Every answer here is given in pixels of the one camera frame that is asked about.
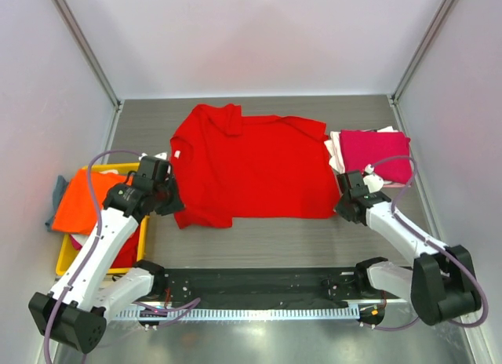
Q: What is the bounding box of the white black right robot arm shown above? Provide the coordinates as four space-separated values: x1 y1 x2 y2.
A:
335 171 489 327

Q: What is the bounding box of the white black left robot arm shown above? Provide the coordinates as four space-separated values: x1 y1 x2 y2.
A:
28 155 184 362

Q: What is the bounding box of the folded pink t-shirt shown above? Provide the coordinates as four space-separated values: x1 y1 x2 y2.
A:
384 180 406 188

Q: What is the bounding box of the folded magenta t-shirt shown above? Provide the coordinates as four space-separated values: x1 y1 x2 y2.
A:
340 130 412 184

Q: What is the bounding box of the dark red t-shirt in bin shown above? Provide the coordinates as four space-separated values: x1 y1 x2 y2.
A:
111 228 140 269

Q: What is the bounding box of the orange t-shirt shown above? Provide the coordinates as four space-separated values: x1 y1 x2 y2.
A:
51 168 134 236

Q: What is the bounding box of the grey t-shirt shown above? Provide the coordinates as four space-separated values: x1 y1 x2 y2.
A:
44 175 69 231

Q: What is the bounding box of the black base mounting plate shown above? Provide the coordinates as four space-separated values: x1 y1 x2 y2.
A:
141 267 397 310

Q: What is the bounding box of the yellow plastic bin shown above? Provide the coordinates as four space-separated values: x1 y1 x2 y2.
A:
53 162 149 275

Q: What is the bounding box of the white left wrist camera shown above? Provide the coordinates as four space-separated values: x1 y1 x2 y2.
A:
138 152 168 160

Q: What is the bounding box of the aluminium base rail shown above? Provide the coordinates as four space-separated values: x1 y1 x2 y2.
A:
50 268 478 306

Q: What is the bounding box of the white slotted cable duct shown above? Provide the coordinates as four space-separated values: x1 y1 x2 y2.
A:
114 304 360 322

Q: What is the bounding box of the left aluminium frame post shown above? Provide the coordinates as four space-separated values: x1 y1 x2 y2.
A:
52 0 122 111

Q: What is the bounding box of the aluminium frame post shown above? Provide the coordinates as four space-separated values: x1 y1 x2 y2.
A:
52 0 122 111
388 0 458 106

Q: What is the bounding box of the right aluminium frame post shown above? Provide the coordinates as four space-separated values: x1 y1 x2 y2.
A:
388 0 458 106

